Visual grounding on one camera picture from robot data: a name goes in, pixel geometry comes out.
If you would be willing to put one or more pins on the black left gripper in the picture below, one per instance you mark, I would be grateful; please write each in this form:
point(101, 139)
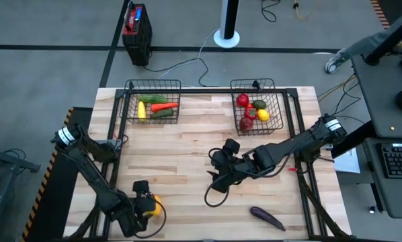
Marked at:
point(133, 215)

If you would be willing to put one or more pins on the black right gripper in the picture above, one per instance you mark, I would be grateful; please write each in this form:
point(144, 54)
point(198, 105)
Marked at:
point(236, 166)

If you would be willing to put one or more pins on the yellow bell pepper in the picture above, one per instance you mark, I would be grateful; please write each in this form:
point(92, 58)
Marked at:
point(158, 205)

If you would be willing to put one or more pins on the dark red apple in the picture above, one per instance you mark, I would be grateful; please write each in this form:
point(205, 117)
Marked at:
point(246, 124)

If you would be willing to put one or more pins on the purple eggplant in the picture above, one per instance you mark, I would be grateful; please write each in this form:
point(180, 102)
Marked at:
point(266, 218)

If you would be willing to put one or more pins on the red tomato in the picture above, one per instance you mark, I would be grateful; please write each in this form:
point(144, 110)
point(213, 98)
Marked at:
point(250, 113)

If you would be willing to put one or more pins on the yellow lemon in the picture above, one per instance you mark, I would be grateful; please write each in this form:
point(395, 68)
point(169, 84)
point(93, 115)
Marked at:
point(263, 115)

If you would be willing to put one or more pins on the green avocado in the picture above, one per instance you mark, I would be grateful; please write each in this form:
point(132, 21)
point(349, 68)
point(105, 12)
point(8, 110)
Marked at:
point(259, 104)

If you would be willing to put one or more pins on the dark green cucumber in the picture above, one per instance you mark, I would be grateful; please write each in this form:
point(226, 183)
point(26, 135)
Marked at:
point(162, 114)

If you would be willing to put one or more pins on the orange carrot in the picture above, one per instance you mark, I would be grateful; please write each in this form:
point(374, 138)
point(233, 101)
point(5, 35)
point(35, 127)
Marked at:
point(164, 107)

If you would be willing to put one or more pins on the yellow corn cob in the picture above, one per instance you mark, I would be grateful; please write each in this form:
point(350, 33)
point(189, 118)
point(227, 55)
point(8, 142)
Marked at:
point(141, 111)

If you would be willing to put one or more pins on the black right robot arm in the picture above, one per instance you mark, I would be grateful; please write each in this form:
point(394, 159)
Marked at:
point(298, 142)

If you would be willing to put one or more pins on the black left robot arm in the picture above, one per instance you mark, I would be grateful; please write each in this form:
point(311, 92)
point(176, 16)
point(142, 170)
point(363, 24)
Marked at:
point(90, 171)

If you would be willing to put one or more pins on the black hazard striped floor mat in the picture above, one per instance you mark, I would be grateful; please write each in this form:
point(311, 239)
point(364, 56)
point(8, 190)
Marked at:
point(382, 17)
point(53, 201)

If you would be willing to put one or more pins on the grey metal stand base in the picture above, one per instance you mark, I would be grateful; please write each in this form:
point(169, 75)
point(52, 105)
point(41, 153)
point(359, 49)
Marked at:
point(12, 161)

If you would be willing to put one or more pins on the black diagonal strut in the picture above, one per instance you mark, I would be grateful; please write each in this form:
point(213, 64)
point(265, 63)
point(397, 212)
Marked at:
point(359, 136)

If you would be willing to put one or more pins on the white black pillar stand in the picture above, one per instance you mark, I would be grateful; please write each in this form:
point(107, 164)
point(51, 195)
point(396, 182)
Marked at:
point(228, 27)

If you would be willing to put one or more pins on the black caster wheel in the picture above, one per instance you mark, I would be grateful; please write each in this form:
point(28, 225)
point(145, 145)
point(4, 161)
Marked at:
point(373, 209)

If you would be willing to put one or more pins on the person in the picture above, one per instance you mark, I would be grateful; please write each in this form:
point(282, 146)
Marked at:
point(335, 62)

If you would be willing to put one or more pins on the red black battery box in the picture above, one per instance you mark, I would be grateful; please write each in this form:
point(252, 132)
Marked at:
point(137, 33)

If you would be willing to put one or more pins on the grey desk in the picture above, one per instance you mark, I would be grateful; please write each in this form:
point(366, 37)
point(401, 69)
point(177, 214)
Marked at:
point(382, 101)

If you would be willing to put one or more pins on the black keyboard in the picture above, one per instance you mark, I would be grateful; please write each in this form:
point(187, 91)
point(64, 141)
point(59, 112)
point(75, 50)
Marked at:
point(399, 161)

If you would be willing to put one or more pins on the black vertical pole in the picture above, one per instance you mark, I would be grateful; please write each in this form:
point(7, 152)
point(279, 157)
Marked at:
point(389, 43)

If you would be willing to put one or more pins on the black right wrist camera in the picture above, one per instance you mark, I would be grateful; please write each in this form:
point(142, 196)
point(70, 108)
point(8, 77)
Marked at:
point(232, 146)

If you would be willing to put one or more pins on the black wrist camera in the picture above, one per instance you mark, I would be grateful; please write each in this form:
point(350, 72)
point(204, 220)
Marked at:
point(232, 146)
point(141, 187)

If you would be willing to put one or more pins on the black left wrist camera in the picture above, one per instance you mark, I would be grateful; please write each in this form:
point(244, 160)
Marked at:
point(141, 187)

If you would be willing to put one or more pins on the black metal table frame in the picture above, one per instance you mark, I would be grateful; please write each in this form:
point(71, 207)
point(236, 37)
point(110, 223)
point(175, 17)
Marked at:
point(204, 90)

